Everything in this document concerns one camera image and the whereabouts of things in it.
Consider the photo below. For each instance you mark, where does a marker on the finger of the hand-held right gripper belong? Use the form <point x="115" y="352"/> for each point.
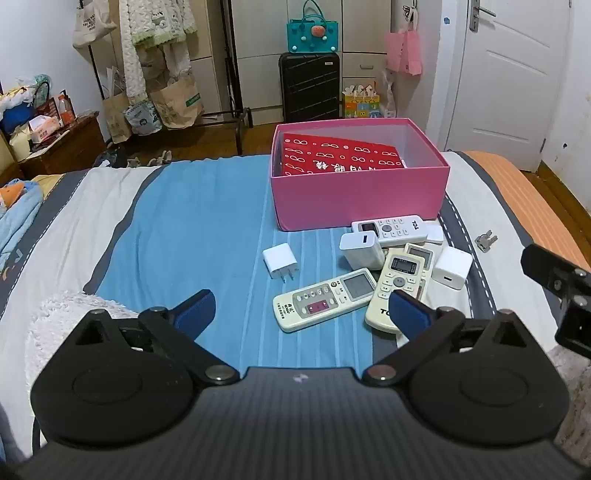
<point x="545" y="270"/>

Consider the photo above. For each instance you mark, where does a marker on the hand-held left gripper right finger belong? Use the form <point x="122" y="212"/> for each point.
<point x="408" y="314"/>

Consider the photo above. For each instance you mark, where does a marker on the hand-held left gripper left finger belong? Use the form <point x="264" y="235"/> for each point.
<point x="195" y="314"/>

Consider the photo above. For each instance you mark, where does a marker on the white power bank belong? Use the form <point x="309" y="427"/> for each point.
<point x="362" y="251"/>

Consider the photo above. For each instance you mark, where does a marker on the white remote control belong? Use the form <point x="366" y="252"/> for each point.
<point x="397" y="229"/>

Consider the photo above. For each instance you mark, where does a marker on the pink cardboard box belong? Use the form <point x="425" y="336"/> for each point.
<point x="360" y="203"/>

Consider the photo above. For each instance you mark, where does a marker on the cream remote control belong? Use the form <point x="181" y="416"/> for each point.
<point x="401" y="281"/>

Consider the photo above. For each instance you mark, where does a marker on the grey-screen remote control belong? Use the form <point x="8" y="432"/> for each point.
<point x="422" y="253"/>

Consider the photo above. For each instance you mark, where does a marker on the white cube charger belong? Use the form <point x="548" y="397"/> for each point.
<point x="453" y="268"/>

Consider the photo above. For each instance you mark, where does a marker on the small white adapter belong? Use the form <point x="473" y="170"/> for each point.
<point x="435" y="234"/>

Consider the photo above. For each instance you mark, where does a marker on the remote control with pink button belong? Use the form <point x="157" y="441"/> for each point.
<point x="323" y="300"/>

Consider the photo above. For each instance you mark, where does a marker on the white plug charger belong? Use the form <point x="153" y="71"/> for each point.
<point x="279" y="261"/>

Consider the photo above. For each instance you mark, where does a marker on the white fluffy cloth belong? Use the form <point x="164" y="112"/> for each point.
<point x="60" y="318"/>

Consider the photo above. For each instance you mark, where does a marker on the light slippers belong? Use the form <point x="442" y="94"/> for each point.
<point x="159" y="158"/>

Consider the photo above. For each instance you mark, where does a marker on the dark shoes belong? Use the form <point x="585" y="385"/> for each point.
<point x="113" y="159"/>

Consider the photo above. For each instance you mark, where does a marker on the red patterned box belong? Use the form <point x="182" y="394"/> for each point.
<point x="337" y="154"/>

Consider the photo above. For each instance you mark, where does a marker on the white door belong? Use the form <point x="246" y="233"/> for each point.
<point x="508" y="83"/>

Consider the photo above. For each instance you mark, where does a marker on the black clothes rack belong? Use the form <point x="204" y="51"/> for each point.
<point x="240" y="124"/>

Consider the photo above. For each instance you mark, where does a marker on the light blue blanket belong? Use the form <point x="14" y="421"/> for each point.
<point x="18" y="217"/>

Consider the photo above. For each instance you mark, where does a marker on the blue white printed bag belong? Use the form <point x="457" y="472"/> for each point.
<point x="143" y="117"/>

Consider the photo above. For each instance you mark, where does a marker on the wooden nightstand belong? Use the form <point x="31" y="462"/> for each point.
<point x="69" y="145"/>

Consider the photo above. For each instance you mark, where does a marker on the brown paper bag green label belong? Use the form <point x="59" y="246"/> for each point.
<point x="178" y="104"/>

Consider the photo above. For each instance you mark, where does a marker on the plain brown paper bag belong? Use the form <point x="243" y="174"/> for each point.
<point x="115" y="117"/>

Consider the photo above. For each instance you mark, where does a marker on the colourful gift bag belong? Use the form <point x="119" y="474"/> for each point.
<point x="362" y="104"/>

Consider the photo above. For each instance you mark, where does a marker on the tissue box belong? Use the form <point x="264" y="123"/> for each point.
<point x="44" y="128"/>

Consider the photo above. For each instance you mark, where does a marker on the black suitcase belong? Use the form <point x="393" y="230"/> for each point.
<point x="309" y="87"/>

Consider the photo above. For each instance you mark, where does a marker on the pink paper bag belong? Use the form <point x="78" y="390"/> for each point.
<point x="406" y="53"/>

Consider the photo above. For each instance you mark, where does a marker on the white fluffy garment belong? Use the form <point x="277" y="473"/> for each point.
<point x="147" y="27"/>

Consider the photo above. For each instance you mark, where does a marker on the teal felt bag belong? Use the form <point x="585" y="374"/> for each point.
<point x="311" y="34"/>

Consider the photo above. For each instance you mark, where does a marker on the beige tote bag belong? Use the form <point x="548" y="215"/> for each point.
<point x="92" y="23"/>

